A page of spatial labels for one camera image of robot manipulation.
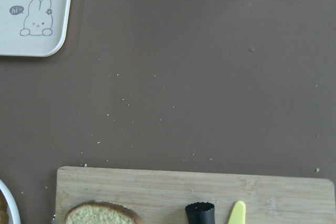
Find bread slice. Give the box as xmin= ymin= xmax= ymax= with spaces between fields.
xmin=64 ymin=201 xmax=144 ymax=223

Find cream bunny serving tray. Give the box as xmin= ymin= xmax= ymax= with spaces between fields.
xmin=1 ymin=0 xmax=71 ymax=57

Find bamboo cutting board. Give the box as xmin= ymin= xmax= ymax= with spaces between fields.
xmin=55 ymin=166 xmax=335 ymax=223

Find black metal muddler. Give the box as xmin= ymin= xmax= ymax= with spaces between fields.
xmin=185 ymin=202 xmax=215 ymax=224

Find yellow plastic knife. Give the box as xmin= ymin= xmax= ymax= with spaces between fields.
xmin=227 ymin=200 xmax=246 ymax=224

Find white round plate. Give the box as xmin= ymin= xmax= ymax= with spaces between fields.
xmin=1 ymin=180 xmax=21 ymax=224

